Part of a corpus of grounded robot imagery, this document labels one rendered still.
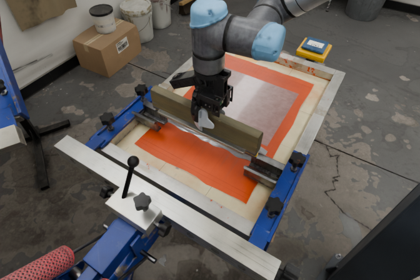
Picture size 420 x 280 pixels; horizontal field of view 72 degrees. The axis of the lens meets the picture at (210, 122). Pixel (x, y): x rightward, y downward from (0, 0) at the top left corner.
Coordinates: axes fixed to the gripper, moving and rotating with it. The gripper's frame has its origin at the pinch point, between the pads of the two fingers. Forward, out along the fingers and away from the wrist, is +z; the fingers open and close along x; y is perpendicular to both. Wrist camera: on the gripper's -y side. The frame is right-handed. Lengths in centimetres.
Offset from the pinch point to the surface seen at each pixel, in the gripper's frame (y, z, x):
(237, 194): 16.5, 13.6, -8.4
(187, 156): -3.2, 13.5, -5.0
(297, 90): 15.6, 13.7, 43.8
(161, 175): -4.1, 10.0, -16.3
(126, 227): 0.2, 4.9, -34.0
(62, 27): -201, 68, 84
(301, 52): 8, 14, 71
